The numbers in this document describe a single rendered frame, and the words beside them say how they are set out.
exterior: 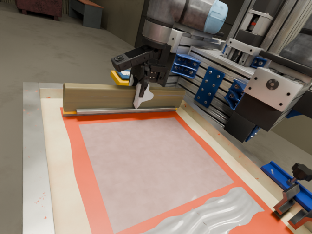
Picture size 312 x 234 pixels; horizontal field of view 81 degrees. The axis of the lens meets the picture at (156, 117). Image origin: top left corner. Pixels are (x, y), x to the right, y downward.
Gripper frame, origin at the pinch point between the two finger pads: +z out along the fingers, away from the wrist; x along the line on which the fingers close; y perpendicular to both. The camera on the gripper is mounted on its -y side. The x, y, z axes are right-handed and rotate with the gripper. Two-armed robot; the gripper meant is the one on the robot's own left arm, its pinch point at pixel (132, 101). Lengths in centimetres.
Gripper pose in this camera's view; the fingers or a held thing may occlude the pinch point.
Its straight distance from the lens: 60.6
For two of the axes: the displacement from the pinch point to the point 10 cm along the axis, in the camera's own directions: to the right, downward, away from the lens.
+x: -4.8, -5.8, 6.6
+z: -2.9, 8.1, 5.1
